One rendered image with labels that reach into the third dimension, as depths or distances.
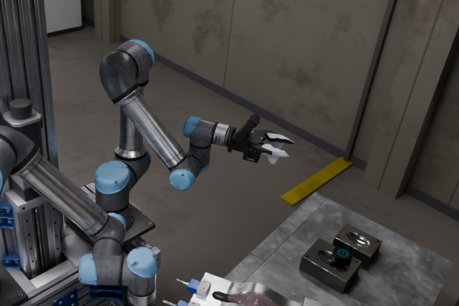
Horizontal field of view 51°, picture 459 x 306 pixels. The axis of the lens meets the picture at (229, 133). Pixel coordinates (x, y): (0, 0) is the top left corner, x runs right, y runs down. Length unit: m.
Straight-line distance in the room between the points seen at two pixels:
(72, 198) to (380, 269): 1.38
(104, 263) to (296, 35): 3.32
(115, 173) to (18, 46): 0.53
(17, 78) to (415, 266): 1.74
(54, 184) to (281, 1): 3.35
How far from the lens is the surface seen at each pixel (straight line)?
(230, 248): 3.27
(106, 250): 1.32
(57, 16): 6.32
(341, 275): 2.03
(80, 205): 1.33
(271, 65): 4.55
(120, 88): 1.49
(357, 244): 2.21
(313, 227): 2.31
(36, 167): 1.28
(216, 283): 1.91
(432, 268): 2.35
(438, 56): 3.58
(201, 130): 1.60
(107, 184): 1.68
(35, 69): 1.55
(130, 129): 1.72
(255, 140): 1.57
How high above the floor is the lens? 2.28
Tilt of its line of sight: 31 degrees down
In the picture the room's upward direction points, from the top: 7 degrees clockwise
